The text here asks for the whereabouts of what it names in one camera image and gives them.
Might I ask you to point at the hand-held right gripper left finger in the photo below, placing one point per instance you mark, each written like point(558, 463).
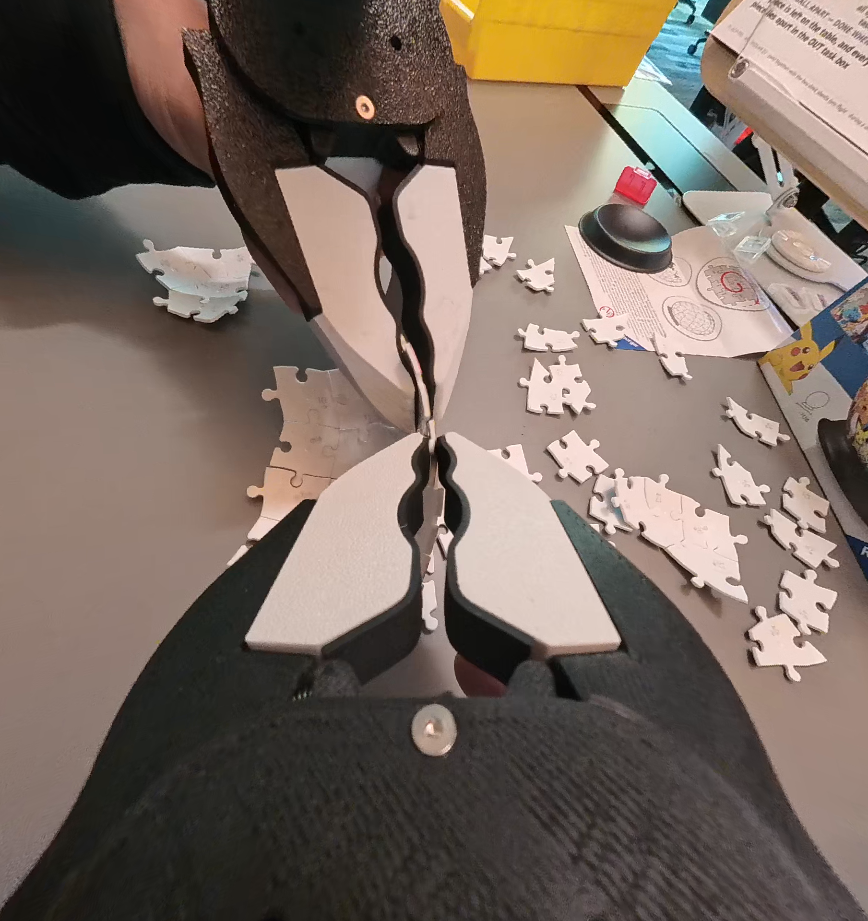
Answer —
point(340, 568)

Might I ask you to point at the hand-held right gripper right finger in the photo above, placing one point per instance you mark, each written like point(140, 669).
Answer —
point(527, 575)

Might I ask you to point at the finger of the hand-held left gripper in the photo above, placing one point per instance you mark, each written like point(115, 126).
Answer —
point(340, 259)
point(441, 252)

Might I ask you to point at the large curved white puzzle section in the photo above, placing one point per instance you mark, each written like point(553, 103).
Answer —
point(311, 432)

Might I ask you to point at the white puzzle pieces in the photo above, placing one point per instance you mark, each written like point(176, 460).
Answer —
point(556, 392)

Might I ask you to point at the person's left forearm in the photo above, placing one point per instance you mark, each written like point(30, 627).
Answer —
point(45, 93)

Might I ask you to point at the small fan-shaped puzzle section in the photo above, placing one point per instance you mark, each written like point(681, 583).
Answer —
point(196, 277)

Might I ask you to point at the flat assembled white puzzle section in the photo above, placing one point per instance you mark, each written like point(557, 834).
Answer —
point(686, 532)

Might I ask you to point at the black round ball stand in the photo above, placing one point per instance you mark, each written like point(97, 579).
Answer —
point(624, 237)

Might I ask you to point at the blue puzzle ball box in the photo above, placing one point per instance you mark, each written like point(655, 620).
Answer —
point(837, 403)

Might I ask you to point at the person's right hand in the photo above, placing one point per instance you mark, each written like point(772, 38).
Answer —
point(477, 676)

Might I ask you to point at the person's left hand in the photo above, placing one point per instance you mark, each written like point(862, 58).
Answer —
point(167, 86)

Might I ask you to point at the printed paper instruction sheet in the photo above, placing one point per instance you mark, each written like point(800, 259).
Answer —
point(621, 295)

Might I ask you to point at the small red plastic cube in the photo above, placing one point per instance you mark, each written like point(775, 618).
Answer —
point(634, 188)

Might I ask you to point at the yellow plastic bin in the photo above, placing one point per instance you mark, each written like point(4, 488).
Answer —
point(549, 36)

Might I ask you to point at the white board stand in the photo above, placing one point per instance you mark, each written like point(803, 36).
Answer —
point(714, 208)

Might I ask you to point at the clear plastic bag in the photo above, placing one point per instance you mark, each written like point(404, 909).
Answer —
point(740, 241)

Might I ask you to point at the white round disc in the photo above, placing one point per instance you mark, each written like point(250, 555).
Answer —
point(801, 252)

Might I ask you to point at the white laminated instruction board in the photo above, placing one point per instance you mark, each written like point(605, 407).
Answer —
point(801, 86)

